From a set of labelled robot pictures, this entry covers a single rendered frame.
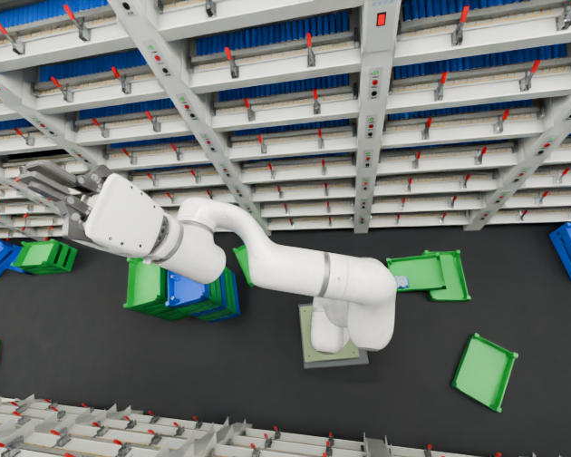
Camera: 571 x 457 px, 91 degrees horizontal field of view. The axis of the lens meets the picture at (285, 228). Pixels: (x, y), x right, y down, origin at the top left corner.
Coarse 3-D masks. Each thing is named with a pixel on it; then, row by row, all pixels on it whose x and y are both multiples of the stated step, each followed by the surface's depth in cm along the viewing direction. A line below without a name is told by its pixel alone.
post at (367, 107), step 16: (368, 0) 74; (400, 0) 73; (368, 64) 89; (384, 64) 89; (368, 80) 94; (384, 80) 94; (384, 96) 99; (368, 112) 106; (384, 112) 105; (368, 144) 120; (368, 176) 140; (368, 192) 152; (368, 208) 166; (368, 224) 184
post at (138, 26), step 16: (112, 0) 78; (144, 0) 79; (128, 16) 81; (144, 16) 81; (128, 32) 85; (144, 32) 85; (144, 48) 89; (160, 48) 89; (176, 48) 94; (176, 64) 94; (160, 80) 99; (176, 80) 99; (192, 96) 104; (192, 128) 119; (208, 128) 118; (224, 160) 136; (224, 176) 148; (256, 208) 177
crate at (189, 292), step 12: (168, 276) 150; (180, 276) 154; (168, 288) 146; (180, 288) 151; (192, 288) 149; (204, 288) 142; (168, 300) 143; (180, 300) 147; (192, 300) 141; (204, 300) 145
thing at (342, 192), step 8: (256, 184) 168; (328, 184) 159; (336, 184) 158; (344, 184) 157; (352, 184) 154; (264, 192) 167; (272, 192) 166; (288, 192) 164; (296, 192) 163; (304, 192) 162; (312, 192) 161; (320, 192) 160; (336, 192) 158; (344, 192) 157; (352, 192) 156; (256, 200) 168; (264, 200) 167; (272, 200) 167; (280, 200) 168
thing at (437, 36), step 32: (416, 0) 85; (448, 0) 84; (480, 0) 81; (512, 0) 80; (544, 0) 77; (416, 32) 86; (448, 32) 83; (480, 32) 82; (512, 32) 80; (544, 32) 79
